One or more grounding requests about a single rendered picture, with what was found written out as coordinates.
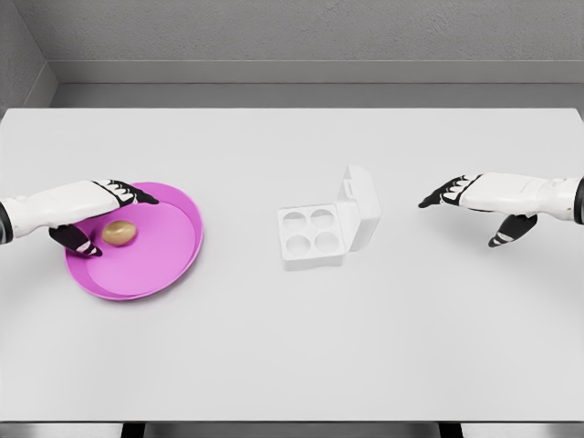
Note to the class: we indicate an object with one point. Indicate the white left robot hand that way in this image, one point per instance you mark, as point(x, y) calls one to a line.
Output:
point(82, 200)

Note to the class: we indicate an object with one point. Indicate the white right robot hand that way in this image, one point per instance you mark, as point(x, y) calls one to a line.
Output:
point(495, 192)

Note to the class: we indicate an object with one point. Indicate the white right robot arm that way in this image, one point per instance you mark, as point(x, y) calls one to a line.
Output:
point(560, 199)

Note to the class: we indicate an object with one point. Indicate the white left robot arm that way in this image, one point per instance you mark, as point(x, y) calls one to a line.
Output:
point(22, 213)

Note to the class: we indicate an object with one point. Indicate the brown egg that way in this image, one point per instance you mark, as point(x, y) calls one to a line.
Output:
point(119, 232)

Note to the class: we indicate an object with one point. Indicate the white egg box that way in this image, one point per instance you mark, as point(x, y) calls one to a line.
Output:
point(328, 223)

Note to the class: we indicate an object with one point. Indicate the pink round plate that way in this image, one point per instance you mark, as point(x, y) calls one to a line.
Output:
point(146, 255)

